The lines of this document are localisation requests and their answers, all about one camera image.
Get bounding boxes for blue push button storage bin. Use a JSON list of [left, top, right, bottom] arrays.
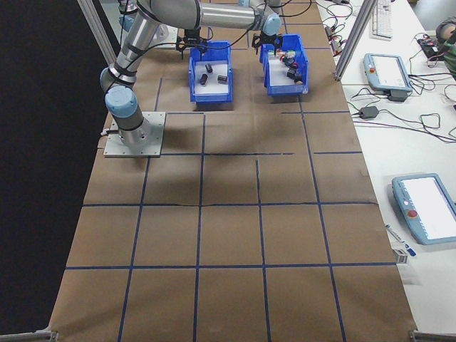
[[258, 33, 309, 98]]

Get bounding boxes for blue capacitor storage bin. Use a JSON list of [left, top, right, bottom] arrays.
[[187, 40, 234, 105]]

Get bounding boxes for small black box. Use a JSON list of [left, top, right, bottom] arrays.
[[388, 88, 410, 103]]

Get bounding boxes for small parts in bins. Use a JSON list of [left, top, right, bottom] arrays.
[[268, 56, 304, 87]]

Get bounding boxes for white foam bin liner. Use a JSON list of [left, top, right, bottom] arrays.
[[194, 62, 229, 95]]

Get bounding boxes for white keyboard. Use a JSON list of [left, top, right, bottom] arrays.
[[370, 0, 395, 41]]

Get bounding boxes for grey blue teach pendant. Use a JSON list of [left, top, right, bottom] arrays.
[[362, 53, 415, 92], [391, 172, 456, 246]]

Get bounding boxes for black power adapter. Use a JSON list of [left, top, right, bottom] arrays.
[[359, 105, 380, 120]]

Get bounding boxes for black red electronic device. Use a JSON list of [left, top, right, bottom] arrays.
[[418, 35, 441, 60]]

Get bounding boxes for white desk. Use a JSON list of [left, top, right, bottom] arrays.
[[316, 0, 456, 338]]

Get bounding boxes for person in green shirt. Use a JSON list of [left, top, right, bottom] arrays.
[[435, 16, 456, 78]]

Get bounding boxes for white marker blue cap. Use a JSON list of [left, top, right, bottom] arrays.
[[385, 223, 417, 257]]

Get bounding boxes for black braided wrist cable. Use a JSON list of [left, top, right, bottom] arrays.
[[140, 41, 186, 50]]

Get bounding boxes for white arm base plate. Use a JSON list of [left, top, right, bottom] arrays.
[[155, 27, 180, 46], [103, 111, 167, 158]]

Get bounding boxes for slanted aluminium post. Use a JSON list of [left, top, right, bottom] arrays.
[[332, 0, 379, 82]]

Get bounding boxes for aluminium profile post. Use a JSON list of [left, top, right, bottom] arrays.
[[76, 0, 122, 69]]

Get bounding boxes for black adapter cable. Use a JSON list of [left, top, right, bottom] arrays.
[[347, 86, 391, 117]]

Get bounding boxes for long dark desk cable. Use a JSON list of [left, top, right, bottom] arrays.
[[352, 108, 456, 144]]

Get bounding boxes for black frame cover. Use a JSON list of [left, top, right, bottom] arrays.
[[0, 0, 120, 338]]

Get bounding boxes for metal corner bracket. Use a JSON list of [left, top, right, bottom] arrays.
[[408, 329, 456, 342], [0, 329, 58, 342]]

